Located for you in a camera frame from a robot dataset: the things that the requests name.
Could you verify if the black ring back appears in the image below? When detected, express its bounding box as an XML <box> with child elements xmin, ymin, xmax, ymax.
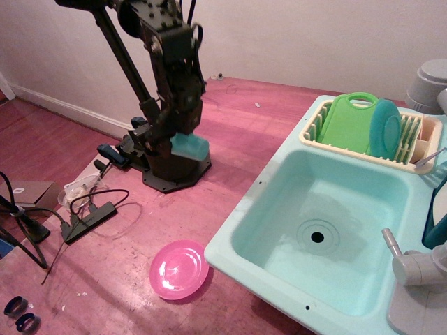
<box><xmin>3</xmin><ymin>296</ymin><xmax>28</xmax><ymax>318</ymax></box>

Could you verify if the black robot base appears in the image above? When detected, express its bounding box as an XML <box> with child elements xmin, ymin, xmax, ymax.
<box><xmin>115</xmin><ymin>117</ymin><xmax>213</xmax><ymax>195</ymax></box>

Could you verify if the cream dish rack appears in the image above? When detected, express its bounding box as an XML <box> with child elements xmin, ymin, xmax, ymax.
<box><xmin>299</xmin><ymin>94</ymin><xmax>443</xmax><ymax>175</ymax></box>

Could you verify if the black usb hub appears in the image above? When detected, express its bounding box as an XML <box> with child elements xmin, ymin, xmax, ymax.
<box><xmin>61</xmin><ymin>202</ymin><xmax>117</xmax><ymax>245</ymax></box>

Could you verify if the teal plastic cup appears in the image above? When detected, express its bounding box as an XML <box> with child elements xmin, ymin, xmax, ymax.
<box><xmin>170</xmin><ymin>133</ymin><xmax>210</xmax><ymax>161</ymax></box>

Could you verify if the dark teal pitcher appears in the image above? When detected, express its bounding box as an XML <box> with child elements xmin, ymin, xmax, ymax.
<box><xmin>422</xmin><ymin>185</ymin><xmax>446</xmax><ymax>249</ymax></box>

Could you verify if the black power cable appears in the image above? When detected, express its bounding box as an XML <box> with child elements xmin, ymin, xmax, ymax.
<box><xmin>0</xmin><ymin>170</ymin><xmax>52</xmax><ymax>270</ymax></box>

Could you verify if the black hanging cable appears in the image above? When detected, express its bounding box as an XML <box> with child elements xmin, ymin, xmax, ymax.
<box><xmin>179</xmin><ymin>0</ymin><xmax>198</xmax><ymax>25</ymax></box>

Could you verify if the grey toy faucet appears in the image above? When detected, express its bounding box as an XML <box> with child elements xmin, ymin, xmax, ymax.
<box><xmin>381</xmin><ymin>228</ymin><xmax>446</xmax><ymax>286</ymax></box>

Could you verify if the grey cylinder container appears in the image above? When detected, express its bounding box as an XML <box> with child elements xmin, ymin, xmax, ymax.
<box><xmin>404</xmin><ymin>59</ymin><xmax>446</xmax><ymax>115</ymax></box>

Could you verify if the pink plastic plate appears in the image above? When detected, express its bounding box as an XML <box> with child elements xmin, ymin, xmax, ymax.
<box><xmin>149</xmin><ymin>239</ymin><xmax>210</xmax><ymax>300</ymax></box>

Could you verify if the brown cardboard box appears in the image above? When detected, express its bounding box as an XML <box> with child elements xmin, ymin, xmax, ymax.
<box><xmin>11</xmin><ymin>181</ymin><xmax>62</xmax><ymax>210</ymax></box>

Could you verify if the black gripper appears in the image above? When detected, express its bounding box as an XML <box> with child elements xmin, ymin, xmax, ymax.
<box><xmin>145</xmin><ymin>24</ymin><xmax>205</xmax><ymax>157</ymax></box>

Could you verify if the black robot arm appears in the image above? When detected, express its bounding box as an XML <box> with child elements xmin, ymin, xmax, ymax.
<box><xmin>57</xmin><ymin>1</ymin><xmax>209</xmax><ymax>161</ymax></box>

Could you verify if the black ring front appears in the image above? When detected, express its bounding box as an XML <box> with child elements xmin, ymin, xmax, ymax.
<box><xmin>15</xmin><ymin>313</ymin><xmax>38</xmax><ymax>334</ymax></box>

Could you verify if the green cutting board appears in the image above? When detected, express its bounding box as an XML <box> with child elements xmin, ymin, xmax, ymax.
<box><xmin>316</xmin><ymin>92</ymin><xmax>379</xmax><ymax>154</ymax></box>

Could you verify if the black ring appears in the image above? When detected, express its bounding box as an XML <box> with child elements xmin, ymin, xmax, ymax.
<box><xmin>3</xmin><ymin>296</ymin><xmax>28</xmax><ymax>318</ymax></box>
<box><xmin>15</xmin><ymin>313</ymin><xmax>38</xmax><ymax>334</ymax></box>

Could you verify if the light teal toy sink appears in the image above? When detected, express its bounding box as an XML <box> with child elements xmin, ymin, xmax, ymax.
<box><xmin>205</xmin><ymin>95</ymin><xmax>446</xmax><ymax>334</ymax></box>

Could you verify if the teal plate in rack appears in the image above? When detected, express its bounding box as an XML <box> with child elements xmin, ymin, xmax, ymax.
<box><xmin>369</xmin><ymin>98</ymin><xmax>402</xmax><ymax>160</ymax></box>

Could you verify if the blue clamp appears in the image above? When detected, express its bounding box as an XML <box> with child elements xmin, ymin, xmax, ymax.
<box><xmin>94</xmin><ymin>144</ymin><xmax>129</xmax><ymax>177</ymax></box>

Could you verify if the clear plastic cup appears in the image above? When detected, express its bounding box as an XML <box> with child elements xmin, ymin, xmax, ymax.
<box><xmin>57</xmin><ymin>174</ymin><xmax>102</xmax><ymax>211</ymax></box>

